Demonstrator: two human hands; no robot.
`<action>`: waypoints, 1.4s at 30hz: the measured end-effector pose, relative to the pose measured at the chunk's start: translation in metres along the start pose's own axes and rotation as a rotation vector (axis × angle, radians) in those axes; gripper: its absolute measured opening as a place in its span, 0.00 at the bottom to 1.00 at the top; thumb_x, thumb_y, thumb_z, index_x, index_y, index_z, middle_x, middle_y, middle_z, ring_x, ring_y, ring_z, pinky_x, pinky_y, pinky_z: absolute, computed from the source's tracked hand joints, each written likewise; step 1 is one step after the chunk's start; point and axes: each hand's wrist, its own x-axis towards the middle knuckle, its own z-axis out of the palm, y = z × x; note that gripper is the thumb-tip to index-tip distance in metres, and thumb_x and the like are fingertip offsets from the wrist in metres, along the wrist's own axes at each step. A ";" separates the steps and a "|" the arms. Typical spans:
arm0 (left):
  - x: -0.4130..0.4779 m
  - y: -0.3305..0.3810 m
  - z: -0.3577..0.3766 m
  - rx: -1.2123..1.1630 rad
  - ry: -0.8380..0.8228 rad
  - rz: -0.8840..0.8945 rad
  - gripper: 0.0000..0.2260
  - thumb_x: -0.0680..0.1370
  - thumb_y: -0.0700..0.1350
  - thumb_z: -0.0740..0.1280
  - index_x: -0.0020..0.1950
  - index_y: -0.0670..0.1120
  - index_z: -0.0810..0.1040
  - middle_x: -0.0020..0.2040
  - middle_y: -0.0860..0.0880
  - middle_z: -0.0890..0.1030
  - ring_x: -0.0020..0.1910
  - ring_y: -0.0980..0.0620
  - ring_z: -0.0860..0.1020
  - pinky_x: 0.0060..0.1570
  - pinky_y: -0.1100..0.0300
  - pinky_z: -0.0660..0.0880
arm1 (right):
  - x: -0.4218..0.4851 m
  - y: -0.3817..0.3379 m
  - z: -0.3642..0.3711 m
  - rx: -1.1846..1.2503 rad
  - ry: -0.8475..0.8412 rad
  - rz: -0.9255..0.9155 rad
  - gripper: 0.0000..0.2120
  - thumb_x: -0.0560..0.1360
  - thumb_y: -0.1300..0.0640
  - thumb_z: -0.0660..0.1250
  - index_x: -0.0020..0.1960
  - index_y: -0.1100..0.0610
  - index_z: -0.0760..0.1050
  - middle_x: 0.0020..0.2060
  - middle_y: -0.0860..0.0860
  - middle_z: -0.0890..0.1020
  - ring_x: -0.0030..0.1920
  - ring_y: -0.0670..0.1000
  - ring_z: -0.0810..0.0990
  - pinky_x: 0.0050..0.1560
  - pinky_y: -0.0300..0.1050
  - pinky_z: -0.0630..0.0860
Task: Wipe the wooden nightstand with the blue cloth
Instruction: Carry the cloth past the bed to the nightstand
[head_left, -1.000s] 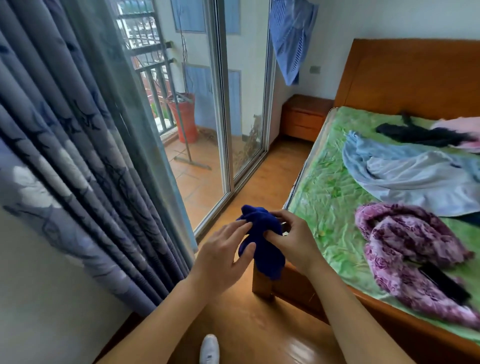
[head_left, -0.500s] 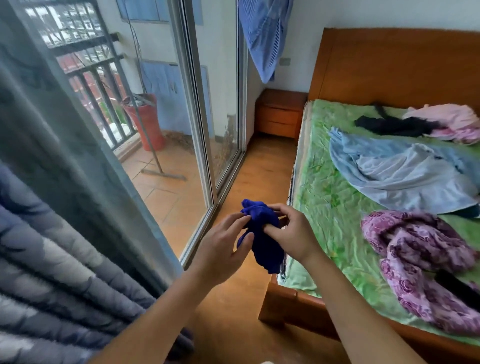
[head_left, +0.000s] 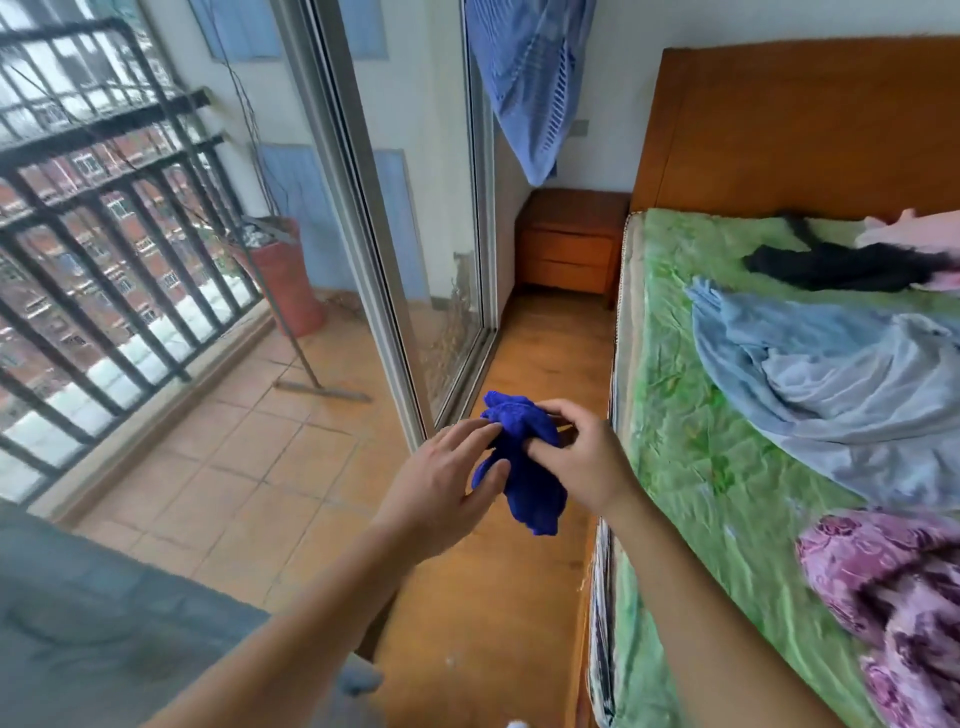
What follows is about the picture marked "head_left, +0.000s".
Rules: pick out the person's left hand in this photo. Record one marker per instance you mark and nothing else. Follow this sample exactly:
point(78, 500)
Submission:
point(435, 495)

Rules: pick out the person's right hand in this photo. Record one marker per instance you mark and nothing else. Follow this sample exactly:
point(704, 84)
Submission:
point(592, 465)

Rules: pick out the blue cleaning cloth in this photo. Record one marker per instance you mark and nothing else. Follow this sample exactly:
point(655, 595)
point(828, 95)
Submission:
point(525, 487)

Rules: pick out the brown wooden nightstand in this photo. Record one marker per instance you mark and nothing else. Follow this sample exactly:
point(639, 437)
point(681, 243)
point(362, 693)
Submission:
point(570, 247)

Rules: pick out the person's left forearm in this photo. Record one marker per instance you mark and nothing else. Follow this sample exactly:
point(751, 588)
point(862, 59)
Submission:
point(300, 637)

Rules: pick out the person's right forearm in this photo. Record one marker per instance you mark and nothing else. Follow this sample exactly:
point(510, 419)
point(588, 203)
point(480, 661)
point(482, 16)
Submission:
point(705, 630)

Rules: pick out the green bed sheet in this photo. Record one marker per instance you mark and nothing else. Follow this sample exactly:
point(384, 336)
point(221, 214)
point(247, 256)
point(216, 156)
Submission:
point(712, 487)

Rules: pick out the grey floor squeegee mop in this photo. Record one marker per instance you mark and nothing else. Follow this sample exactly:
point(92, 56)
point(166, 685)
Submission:
point(322, 391)

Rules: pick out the white black patterned mattress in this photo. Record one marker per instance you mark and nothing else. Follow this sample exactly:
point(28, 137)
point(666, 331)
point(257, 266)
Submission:
point(604, 637)

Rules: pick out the light blue blanket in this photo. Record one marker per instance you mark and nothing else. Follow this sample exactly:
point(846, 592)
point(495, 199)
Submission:
point(825, 390)

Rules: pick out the red brown plant pot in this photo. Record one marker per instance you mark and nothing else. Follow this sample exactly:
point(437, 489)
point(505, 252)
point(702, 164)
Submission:
point(289, 285)

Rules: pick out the aluminium sliding glass door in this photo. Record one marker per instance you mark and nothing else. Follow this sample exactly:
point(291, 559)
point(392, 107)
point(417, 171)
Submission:
point(356, 225)

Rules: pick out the black garment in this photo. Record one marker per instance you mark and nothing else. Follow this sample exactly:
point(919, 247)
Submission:
point(840, 270)

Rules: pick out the pink floral quilt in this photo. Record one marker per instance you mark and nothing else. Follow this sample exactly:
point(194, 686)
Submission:
point(885, 585)

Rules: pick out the blue striped hanging curtain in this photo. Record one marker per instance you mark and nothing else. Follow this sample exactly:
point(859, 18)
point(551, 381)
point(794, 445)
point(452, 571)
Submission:
point(529, 82)

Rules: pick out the wooden bed headboard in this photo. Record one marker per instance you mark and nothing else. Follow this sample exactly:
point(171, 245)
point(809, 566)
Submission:
point(787, 127)

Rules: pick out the pink pillow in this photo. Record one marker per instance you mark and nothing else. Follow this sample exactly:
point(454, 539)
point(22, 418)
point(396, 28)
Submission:
point(907, 232)

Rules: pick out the black metal balcony railing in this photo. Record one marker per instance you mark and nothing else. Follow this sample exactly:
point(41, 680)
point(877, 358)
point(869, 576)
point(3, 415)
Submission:
point(112, 124)

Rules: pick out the blue glass window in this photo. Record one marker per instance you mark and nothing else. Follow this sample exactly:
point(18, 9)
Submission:
point(232, 30)

